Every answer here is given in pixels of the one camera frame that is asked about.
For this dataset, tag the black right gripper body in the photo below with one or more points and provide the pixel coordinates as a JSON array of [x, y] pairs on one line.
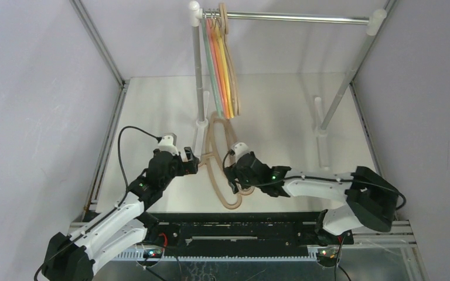
[[234, 175]]

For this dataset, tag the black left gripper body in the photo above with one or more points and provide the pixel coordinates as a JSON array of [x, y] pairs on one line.
[[179, 168]]

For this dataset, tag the green wire hanger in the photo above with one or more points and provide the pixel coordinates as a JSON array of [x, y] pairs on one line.
[[211, 68]]

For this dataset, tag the pink wire hanger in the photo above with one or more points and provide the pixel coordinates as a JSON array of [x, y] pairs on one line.
[[215, 64]]

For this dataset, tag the yellow wire hanger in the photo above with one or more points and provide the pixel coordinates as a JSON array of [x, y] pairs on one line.
[[225, 71]]

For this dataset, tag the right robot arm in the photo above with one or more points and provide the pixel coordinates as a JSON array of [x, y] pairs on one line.
[[367, 199]]

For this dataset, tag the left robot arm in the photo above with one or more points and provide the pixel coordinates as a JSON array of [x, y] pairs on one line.
[[82, 253]]

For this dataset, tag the metal clothes rack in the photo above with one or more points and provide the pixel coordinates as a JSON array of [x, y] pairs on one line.
[[203, 84]]

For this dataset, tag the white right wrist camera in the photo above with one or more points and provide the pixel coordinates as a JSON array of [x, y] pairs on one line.
[[240, 149]]

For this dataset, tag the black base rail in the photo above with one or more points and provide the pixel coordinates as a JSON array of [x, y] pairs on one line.
[[241, 235]]

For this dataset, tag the aluminium frame left post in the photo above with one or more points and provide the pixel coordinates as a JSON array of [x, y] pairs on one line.
[[97, 40]]

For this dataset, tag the aluminium frame post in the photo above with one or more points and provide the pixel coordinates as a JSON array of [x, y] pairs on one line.
[[368, 44], [97, 40]]

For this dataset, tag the aluminium frame right post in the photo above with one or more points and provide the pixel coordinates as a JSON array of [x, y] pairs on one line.
[[368, 44]]

